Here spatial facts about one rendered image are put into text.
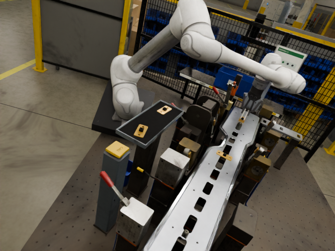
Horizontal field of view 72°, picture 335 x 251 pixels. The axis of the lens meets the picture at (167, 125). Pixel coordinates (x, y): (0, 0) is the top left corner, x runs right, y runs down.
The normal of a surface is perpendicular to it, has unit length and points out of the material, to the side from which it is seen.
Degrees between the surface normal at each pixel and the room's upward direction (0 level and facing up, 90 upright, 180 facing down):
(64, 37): 90
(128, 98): 47
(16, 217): 0
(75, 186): 0
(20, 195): 0
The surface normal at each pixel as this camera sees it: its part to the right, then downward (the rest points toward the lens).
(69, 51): -0.13, 0.52
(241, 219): 0.24, -0.81
